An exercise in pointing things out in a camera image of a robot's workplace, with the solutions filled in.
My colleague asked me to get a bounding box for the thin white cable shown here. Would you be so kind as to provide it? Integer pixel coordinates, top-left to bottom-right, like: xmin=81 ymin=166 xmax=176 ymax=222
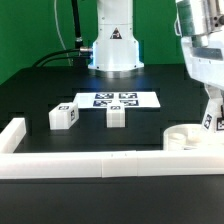
xmin=54 ymin=0 xmax=72 ymax=67

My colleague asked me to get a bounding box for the black curved base cable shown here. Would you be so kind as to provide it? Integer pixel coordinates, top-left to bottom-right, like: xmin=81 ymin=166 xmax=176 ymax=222
xmin=31 ymin=46 xmax=94 ymax=69

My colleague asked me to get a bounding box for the black thick cable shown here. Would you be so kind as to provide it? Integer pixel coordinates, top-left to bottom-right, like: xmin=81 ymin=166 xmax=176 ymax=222
xmin=71 ymin=0 xmax=84 ymax=51

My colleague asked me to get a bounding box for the white U-shaped fence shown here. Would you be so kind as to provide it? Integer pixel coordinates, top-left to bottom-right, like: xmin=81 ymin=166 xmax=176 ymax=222
xmin=0 ymin=118 xmax=224 ymax=179

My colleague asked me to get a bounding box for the white marker tag plate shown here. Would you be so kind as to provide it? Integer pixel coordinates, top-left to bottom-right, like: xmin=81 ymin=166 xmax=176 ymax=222
xmin=74 ymin=92 xmax=160 ymax=109

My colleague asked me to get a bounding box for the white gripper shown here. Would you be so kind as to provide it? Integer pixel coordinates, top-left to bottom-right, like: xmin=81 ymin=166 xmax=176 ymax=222
xmin=181 ymin=34 xmax=224 ymax=104

